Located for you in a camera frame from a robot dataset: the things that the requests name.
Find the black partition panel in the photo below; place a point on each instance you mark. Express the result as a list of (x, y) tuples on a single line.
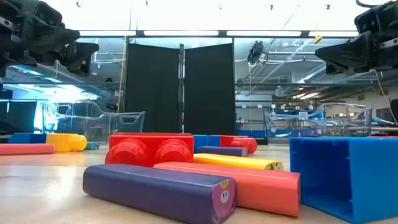
[(152, 90), (210, 90)]

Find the yellow hanging tag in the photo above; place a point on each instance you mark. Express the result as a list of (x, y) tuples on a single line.
[(317, 39)]

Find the blue stud block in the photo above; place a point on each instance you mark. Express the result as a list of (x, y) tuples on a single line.
[(373, 177), (200, 141), (213, 140), (28, 138)]

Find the yellow long block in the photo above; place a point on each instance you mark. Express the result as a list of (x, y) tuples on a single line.
[(230, 160)]

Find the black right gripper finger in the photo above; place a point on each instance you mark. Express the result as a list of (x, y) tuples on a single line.
[(348, 51), (332, 69)]

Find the teal long block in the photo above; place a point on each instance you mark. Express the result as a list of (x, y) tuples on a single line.
[(92, 146)]

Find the pink long block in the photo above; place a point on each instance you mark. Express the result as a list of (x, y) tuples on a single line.
[(264, 189), (26, 149)]

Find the purple long block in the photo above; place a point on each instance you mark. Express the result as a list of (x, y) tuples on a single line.
[(149, 189), (222, 151)]

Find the clear plastic bin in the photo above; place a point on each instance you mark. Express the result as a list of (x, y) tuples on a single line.
[(342, 118), (124, 121)]

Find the yellow stud block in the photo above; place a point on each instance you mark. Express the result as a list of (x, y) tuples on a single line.
[(65, 142)]

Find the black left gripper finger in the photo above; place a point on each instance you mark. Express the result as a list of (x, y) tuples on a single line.
[(81, 57), (56, 39)]

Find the red stud block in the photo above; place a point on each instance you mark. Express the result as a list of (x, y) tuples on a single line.
[(149, 149), (239, 143)]

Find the black hanging ceiling device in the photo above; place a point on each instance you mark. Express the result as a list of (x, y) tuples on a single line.
[(255, 51)]

